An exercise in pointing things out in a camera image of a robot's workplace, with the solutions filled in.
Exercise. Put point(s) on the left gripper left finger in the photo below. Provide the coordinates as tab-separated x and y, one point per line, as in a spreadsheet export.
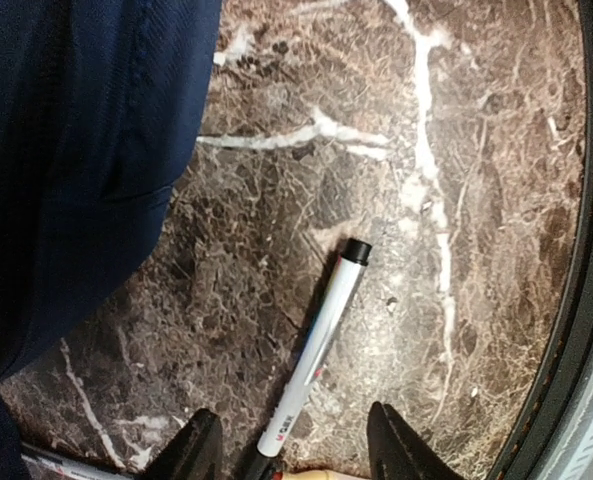
195	453

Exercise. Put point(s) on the purple capped white marker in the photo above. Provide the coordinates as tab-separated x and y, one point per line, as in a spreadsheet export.
70	468

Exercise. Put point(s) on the navy blue student backpack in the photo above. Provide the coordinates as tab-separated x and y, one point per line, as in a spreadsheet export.
100	106

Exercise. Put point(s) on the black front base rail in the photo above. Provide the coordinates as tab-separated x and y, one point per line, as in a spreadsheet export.
559	407

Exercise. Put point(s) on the black capped white marker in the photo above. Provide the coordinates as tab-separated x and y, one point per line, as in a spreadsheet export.
341	286

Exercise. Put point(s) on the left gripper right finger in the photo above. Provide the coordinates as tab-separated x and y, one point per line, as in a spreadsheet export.
397	452

